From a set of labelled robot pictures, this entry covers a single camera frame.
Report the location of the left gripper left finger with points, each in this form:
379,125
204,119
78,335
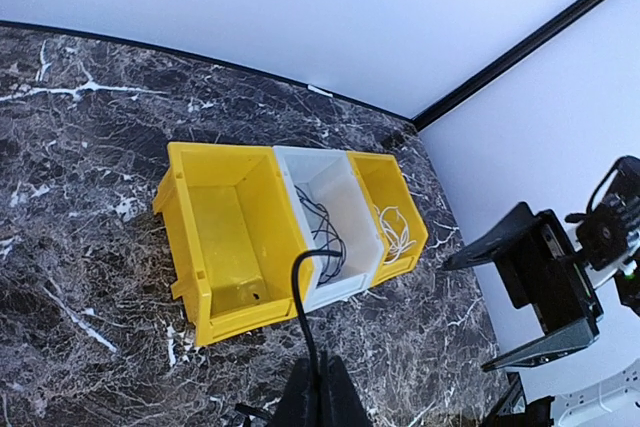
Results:
299,404

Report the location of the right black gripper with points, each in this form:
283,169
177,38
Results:
538,266

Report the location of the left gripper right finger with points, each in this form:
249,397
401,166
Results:
339,401

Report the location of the yellow bin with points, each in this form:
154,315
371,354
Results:
396,218
233,237

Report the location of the yellow bin front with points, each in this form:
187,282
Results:
396,218

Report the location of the white translucent bin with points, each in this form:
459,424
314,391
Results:
332,213

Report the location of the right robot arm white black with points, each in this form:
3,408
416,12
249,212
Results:
571,409

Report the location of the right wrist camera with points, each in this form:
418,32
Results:
608,232

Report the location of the right black frame post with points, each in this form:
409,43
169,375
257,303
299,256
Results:
502,64

